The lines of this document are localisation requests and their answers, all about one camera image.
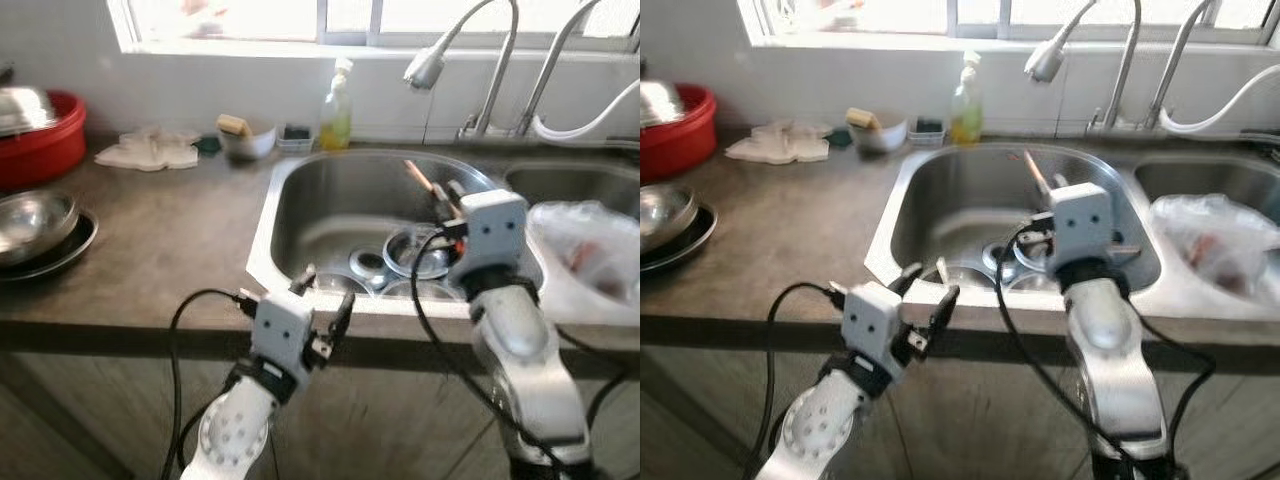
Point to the orange chopstick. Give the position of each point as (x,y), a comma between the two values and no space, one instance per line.
(1035,170)
(418,176)

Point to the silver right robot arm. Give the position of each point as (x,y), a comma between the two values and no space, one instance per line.
(520,340)
(1110,340)

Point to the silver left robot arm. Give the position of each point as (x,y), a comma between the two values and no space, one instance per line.
(235,430)
(815,430)

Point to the stainless steel double sink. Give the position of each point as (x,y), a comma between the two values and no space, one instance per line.
(940,200)
(320,200)

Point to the yellow dish soap pump bottle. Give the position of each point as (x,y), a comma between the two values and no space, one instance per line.
(336,120)
(966,115)

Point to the gooseneck faucet with spray head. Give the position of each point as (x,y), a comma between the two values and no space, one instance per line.
(425,68)
(1045,60)

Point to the small tray with dark scrubber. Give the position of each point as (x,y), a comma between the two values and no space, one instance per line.
(295,138)
(927,132)

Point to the white ceramic bowl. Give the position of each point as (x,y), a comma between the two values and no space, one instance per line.
(880,140)
(250,145)

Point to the clear plastic bag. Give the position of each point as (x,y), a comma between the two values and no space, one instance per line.
(1215,240)
(590,255)

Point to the plain gooseneck steel faucet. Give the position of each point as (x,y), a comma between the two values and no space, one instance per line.
(545,75)
(1172,65)

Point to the green scouring pad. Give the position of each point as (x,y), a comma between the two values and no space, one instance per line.
(208,146)
(838,140)

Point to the yellow sponge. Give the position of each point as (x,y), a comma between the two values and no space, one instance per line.
(862,118)
(233,124)

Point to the white crumpled cloth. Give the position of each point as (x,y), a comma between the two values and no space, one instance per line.
(775,145)
(145,152)

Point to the steel lid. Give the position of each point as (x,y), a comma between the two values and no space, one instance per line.
(25,110)
(660,103)

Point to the red plastic basin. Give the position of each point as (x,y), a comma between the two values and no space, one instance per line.
(680,150)
(40,155)

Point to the wooden cabinet front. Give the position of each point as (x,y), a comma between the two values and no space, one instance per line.
(700,430)
(100,430)

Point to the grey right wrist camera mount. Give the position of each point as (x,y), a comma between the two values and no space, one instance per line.
(1082,222)
(492,230)

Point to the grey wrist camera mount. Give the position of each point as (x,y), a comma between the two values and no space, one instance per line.
(872,315)
(280,325)
(492,230)
(1082,222)

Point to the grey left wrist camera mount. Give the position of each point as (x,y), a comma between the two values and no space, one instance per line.
(280,325)
(872,315)

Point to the grey window frame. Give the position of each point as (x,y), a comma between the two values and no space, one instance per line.
(980,35)
(350,38)

